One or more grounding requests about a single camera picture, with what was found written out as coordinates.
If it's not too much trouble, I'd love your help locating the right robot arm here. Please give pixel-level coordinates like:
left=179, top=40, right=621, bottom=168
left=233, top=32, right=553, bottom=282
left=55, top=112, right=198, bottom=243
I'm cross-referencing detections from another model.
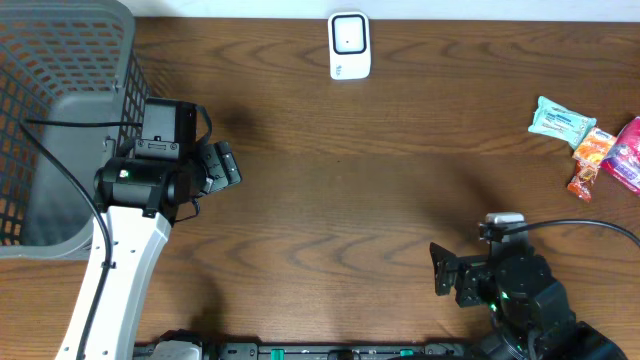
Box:
left=429, top=238, right=626, bottom=360

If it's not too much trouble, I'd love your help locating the grey plastic basket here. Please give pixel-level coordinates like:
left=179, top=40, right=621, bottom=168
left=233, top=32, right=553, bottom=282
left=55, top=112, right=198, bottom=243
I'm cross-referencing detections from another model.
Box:
left=1, top=0, right=151, bottom=259

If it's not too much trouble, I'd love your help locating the green wipes packet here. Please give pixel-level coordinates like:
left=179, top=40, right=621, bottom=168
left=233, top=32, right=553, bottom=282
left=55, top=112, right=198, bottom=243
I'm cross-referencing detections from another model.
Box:
left=528, top=96, right=597, bottom=149

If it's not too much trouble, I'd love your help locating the orange snack bar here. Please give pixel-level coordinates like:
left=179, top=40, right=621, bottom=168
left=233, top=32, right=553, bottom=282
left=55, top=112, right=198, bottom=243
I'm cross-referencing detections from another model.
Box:
left=567, top=161, right=598, bottom=202

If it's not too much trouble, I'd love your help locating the small orange packet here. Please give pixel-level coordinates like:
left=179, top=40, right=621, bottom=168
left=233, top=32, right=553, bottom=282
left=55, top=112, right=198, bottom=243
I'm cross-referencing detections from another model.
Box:
left=572, top=127, right=617, bottom=168

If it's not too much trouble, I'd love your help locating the purple snack package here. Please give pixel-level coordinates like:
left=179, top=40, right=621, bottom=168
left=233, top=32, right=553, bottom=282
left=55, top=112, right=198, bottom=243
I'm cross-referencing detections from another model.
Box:
left=601, top=117, right=640, bottom=195

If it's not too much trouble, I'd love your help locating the white barcode scanner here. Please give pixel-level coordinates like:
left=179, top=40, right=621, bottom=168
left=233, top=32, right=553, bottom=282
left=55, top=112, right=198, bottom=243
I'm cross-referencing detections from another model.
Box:
left=327, top=11, right=372, bottom=81

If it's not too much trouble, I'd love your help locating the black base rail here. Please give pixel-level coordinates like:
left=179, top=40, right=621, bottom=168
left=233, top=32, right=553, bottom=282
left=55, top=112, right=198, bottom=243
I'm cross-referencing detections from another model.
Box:
left=131, top=330, right=468, bottom=360

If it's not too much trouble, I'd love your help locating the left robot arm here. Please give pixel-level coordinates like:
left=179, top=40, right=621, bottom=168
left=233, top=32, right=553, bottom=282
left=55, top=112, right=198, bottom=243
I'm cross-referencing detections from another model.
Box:
left=57, top=98, right=242, bottom=359

